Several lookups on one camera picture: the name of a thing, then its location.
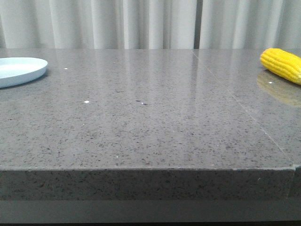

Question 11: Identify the grey curtain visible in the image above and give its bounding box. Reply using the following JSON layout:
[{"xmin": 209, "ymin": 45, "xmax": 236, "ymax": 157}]
[{"xmin": 0, "ymin": 0, "xmax": 301, "ymax": 49}]

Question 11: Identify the light blue round plate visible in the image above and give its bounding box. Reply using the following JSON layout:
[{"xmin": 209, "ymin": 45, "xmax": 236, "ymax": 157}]
[{"xmin": 0, "ymin": 57, "xmax": 48, "ymax": 88}]

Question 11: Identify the yellow corn cob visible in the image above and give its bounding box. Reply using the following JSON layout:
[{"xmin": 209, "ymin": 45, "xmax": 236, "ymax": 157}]
[{"xmin": 260, "ymin": 48, "xmax": 301, "ymax": 85}]

